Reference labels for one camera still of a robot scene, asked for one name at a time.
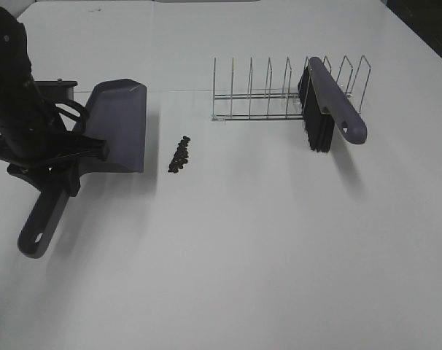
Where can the grey hand brush black bristles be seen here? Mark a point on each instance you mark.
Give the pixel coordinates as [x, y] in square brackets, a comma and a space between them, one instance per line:
[325, 108]

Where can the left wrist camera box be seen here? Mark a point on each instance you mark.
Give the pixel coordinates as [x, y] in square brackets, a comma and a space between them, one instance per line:
[57, 89]

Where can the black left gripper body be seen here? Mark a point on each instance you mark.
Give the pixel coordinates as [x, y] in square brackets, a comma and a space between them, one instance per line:
[39, 148]

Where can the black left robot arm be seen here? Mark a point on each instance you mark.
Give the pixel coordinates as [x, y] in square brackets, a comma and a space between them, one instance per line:
[21, 104]

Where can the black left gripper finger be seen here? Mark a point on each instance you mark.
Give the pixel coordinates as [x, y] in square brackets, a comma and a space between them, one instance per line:
[66, 177]
[91, 148]

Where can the pile of coffee beans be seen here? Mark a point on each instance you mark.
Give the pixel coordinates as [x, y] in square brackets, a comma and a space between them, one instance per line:
[180, 157]

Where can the grey plastic dustpan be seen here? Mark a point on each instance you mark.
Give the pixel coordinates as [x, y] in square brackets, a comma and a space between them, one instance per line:
[118, 111]

